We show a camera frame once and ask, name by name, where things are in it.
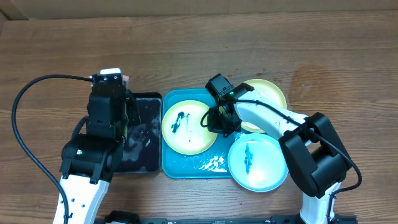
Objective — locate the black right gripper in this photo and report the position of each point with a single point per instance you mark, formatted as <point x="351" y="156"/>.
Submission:
<point x="218" y="125"/>

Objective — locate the yellow plate with blue stain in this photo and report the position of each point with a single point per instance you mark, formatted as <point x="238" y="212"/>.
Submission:
<point x="183" y="130"/>

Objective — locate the light blue plate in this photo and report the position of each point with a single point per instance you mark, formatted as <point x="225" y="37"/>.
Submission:
<point x="256" y="162"/>

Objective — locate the pink sponge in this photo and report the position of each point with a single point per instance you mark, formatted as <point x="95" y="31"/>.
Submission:
<point x="125" y="81"/>

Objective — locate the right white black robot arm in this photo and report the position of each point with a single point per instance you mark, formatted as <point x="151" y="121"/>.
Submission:
<point x="315" y="156"/>

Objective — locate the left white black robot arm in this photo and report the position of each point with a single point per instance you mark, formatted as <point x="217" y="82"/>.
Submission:
<point x="89" y="160"/>

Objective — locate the teal plastic tray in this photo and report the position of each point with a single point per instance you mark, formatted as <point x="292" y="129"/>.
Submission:
<point x="211" y="164"/>

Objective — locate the black water tray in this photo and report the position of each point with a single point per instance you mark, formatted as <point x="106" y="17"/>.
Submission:
<point x="142" y="152"/>

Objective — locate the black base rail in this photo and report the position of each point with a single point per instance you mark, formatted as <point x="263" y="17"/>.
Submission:
<point x="126" y="217"/>

